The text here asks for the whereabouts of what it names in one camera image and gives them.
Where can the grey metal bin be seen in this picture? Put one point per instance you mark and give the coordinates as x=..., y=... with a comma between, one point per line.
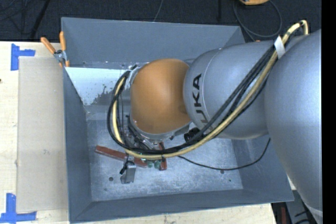
x=183, y=181

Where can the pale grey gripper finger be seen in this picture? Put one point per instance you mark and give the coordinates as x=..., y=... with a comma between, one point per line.
x=124, y=177
x=132, y=172

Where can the black cylinder on white bracket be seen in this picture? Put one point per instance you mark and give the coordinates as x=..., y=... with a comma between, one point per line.
x=191, y=135

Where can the pale wood flat board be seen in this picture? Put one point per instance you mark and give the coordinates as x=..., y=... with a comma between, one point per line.
x=39, y=126

